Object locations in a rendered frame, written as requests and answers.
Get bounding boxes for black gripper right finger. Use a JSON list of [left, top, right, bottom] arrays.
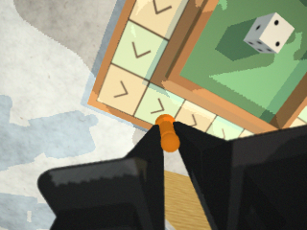
[[173, 121, 307, 230]]

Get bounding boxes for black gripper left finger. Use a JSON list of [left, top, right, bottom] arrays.
[[36, 125, 165, 230]]

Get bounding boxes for orange pawn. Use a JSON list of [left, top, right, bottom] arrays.
[[154, 114, 180, 152]]

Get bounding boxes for white die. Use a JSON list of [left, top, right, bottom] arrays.
[[243, 12, 294, 54]]

